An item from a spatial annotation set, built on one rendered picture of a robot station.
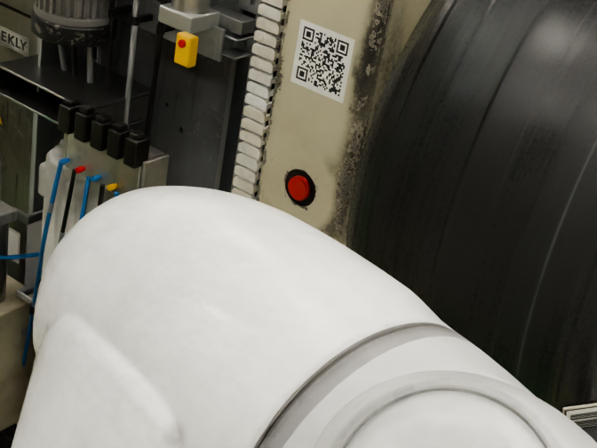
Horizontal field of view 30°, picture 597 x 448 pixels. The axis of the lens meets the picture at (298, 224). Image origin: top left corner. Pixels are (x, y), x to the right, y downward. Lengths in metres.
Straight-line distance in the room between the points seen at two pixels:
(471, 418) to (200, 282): 0.15
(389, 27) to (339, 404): 0.87
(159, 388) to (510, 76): 0.59
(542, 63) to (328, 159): 0.40
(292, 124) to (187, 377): 0.90
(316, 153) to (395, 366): 0.91
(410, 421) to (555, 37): 0.66
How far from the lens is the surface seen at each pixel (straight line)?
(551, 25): 0.97
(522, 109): 0.95
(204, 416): 0.42
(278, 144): 1.32
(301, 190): 1.31
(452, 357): 0.40
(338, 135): 1.27
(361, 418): 0.35
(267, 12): 1.31
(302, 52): 1.27
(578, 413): 1.02
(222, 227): 0.47
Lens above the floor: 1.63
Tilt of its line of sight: 28 degrees down
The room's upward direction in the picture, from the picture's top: 10 degrees clockwise
